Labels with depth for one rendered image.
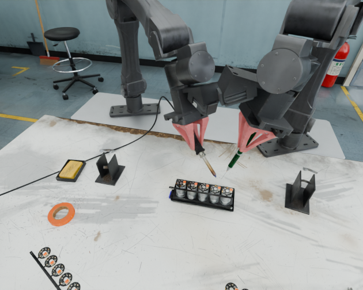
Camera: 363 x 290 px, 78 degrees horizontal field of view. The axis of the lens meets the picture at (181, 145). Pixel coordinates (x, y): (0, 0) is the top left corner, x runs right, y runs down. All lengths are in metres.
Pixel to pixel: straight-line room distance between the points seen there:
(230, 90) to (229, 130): 0.47
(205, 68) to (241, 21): 2.57
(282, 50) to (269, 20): 2.69
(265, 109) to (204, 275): 0.35
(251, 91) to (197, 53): 0.13
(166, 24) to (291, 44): 0.27
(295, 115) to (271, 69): 0.39
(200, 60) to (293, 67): 0.18
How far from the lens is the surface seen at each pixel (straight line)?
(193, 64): 0.43
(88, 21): 3.61
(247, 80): 0.37
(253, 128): 0.42
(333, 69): 3.13
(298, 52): 0.33
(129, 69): 0.80
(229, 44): 3.07
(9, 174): 0.83
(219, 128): 0.84
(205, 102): 0.43
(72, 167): 0.73
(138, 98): 0.88
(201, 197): 0.57
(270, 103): 0.40
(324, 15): 0.40
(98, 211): 0.62
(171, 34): 0.50
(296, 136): 0.77
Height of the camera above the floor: 1.24
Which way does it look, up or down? 41 degrees down
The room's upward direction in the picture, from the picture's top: straight up
